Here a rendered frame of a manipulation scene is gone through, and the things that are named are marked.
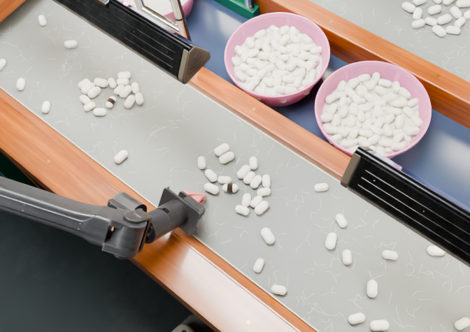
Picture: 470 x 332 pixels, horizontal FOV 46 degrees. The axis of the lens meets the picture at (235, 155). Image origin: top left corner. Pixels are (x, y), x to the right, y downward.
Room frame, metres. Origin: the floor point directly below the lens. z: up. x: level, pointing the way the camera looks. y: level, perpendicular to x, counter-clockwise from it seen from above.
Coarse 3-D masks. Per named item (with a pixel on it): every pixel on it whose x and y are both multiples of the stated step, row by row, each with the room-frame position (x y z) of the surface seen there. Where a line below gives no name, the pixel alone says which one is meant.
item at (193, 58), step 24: (72, 0) 0.89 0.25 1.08; (120, 0) 0.85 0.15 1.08; (96, 24) 0.82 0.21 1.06; (120, 24) 0.78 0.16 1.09; (144, 24) 0.75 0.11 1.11; (144, 48) 0.72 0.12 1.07; (168, 48) 0.69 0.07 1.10; (192, 48) 0.66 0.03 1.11; (168, 72) 0.67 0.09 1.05; (192, 72) 0.65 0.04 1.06
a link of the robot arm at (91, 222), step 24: (0, 192) 0.52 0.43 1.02; (24, 192) 0.51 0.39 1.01; (48, 192) 0.52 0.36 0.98; (24, 216) 0.48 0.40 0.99; (48, 216) 0.46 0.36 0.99; (72, 216) 0.46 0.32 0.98; (96, 216) 0.45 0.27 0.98; (120, 216) 0.45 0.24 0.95; (96, 240) 0.41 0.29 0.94; (120, 240) 0.40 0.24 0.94
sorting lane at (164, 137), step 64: (64, 64) 1.02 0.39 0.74; (128, 64) 0.97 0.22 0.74; (64, 128) 0.82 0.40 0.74; (128, 128) 0.77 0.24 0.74; (192, 128) 0.73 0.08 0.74; (256, 128) 0.68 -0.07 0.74; (256, 192) 0.52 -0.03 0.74; (320, 192) 0.48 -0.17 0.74; (256, 256) 0.37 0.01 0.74; (320, 256) 0.34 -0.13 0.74; (448, 256) 0.28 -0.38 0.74; (320, 320) 0.21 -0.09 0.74; (448, 320) 0.15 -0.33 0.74
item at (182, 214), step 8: (168, 192) 0.53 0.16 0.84; (160, 200) 0.52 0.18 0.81; (168, 200) 0.52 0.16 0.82; (176, 200) 0.50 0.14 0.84; (184, 200) 0.50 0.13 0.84; (160, 208) 0.48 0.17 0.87; (168, 208) 0.48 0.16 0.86; (176, 208) 0.48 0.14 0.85; (184, 208) 0.48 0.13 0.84; (192, 208) 0.47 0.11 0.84; (176, 216) 0.46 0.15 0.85; (184, 216) 0.47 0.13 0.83; (192, 216) 0.46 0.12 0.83; (200, 216) 0.46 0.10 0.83; (176, 224) 0.45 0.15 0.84; (184, 224) 0.46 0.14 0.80; (192, 224) 0.45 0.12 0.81; (192, 232) 0.44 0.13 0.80
